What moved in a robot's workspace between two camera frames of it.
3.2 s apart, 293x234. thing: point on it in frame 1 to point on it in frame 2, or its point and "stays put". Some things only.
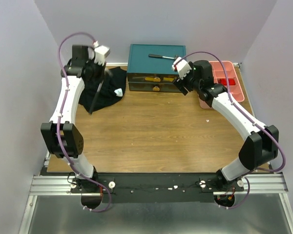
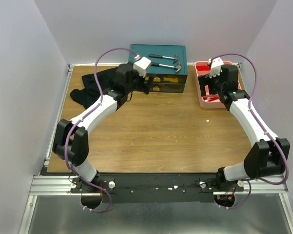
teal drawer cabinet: [146, 73] stays put
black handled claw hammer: [155, 55] stays put
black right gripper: [183, 86] to [207, 82]
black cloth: [111, 91] stays put
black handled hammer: [95, 96] to [178, 67]
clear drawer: [151, 87] stays put
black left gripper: [101, 69] to [143, 87]
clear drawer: [152, 77] stays put
